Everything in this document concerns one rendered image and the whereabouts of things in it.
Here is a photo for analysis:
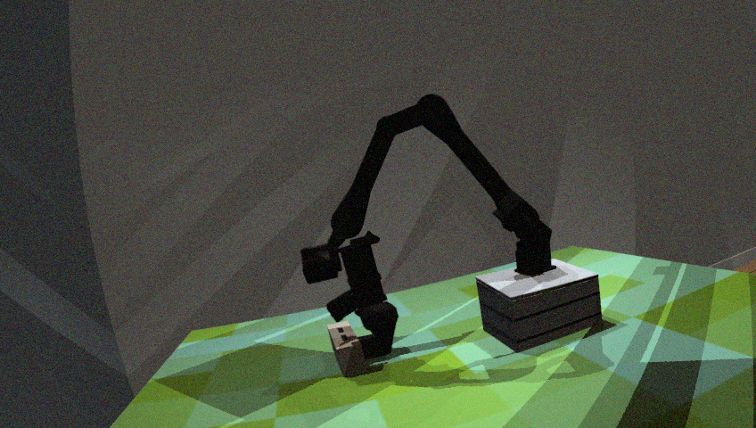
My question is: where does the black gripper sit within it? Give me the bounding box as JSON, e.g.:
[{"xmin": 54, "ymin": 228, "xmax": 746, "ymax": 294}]
[{"xmin": 347, "ymin": 268, "xmax": 399, "ymax": 354}]

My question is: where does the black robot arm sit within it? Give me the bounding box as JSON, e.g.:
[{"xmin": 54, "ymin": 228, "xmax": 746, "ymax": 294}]
[{"xmin": 300, "ymin": 95, "xmax": 556, "ymax": 322}]

